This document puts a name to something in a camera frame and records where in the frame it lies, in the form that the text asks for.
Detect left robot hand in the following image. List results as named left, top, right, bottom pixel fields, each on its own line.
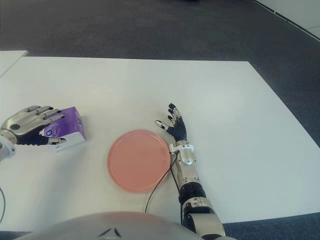
left=0, top=104, right=67, bottom=147

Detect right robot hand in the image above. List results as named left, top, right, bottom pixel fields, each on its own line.
left=154, top=102, right=189, bottom=144

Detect purple tissue paper pack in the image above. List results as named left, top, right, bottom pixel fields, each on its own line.
left=41, top=106, right=87, bottom=154

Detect pink round plate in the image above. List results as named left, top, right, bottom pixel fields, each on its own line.
left=106, top=128, right=172, bottom=194

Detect white neighbouring table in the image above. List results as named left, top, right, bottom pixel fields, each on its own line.
left=0, top=50, right=29, bottom=78

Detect grey robot torso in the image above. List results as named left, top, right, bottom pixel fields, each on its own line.
left=0, top=211, right=227, bottom=240

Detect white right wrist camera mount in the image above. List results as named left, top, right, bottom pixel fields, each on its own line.
left=168, top=143, right=195, bottom=155

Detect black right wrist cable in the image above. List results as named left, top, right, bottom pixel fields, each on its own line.
left=144, top=149, right=179, bottom=214

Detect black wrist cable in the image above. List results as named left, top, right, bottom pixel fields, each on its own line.
left=144, top=149, right=179, bottom=214
left=0, top=186, right=7, bottom=224

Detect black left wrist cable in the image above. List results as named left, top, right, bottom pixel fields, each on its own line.
left=0, top=186, right=7, bottom=224

